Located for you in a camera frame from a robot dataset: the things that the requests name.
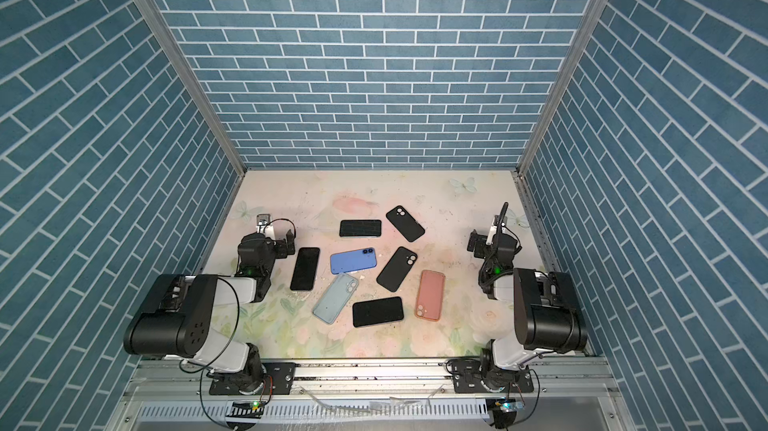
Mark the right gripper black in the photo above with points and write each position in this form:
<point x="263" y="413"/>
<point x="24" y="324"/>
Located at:
<point x="480" y="243"/>

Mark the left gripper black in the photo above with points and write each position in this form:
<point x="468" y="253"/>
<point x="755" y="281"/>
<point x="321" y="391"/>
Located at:
<point x="282" y="244"/>

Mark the blue phone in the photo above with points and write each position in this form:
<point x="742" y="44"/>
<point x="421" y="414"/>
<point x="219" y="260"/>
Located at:
<point x="353" y="261"/>

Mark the light blue phone case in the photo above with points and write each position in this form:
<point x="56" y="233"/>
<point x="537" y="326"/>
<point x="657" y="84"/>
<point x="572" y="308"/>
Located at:
<point x="335" y="298"/>

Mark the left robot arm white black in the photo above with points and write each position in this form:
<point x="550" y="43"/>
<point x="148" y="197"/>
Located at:
<point x="175" y="320"/>

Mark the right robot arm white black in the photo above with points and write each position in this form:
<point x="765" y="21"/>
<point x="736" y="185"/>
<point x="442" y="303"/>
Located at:
<point x="547" y="318"/>

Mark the black phone left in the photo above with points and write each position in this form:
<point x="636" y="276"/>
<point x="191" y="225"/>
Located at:
<point x="305" y="269"/>

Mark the black phone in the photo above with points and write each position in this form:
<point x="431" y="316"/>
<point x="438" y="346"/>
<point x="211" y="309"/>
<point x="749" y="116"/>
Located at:
<point x="360" y="228"/>
<point x="305" y="269"/>
<point x="376" y="312"/>

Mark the pink phone case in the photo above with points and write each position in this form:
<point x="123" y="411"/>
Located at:
<point x="430" y="295"/>

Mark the black phone case upper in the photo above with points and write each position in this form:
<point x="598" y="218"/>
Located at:
<point x="405" y="223"/>

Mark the black phone case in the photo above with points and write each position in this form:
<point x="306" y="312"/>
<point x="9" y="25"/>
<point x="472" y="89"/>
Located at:
<point x="396" y="269"/>
<point x="405" y="223"/>

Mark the black phone case middle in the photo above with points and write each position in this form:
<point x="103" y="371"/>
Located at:
<point x="396" y="269"/>

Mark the black phone upper centre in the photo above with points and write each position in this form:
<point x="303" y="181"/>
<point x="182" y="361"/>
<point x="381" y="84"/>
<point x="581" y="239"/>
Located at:
<point x="360" y="228"/>

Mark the black phone lower centre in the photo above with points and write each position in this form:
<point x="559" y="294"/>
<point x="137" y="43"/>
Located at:
<point x="376" y="312"/>

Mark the left controller board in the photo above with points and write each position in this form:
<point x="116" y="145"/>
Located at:
<point x="245" y="410"/>

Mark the controller board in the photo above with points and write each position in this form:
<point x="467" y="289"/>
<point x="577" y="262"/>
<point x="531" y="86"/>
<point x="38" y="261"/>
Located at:
<point x="245" y="410"/>
<point x="502" y="412"/>

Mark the right controller board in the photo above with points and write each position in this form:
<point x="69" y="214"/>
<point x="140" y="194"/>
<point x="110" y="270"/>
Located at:
<point x="502" y="412"/>

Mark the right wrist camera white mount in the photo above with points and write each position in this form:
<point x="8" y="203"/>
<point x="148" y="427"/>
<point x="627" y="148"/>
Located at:
<point x="498" y="225"/>

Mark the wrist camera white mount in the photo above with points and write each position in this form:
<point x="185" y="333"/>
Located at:
<point x="263" y="223"/>
<point x="498" y="225"/>

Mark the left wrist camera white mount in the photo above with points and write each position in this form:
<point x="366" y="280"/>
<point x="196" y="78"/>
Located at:
<point x="263" y="223"/>

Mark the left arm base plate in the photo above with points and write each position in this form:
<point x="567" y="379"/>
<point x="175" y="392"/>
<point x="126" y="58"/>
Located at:
<point x="281" y="374"/>

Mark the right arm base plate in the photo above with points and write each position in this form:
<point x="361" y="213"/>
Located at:
<point x="470" y="375"/>

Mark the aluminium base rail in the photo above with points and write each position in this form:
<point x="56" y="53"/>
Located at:
<point x="570" y="393"/>

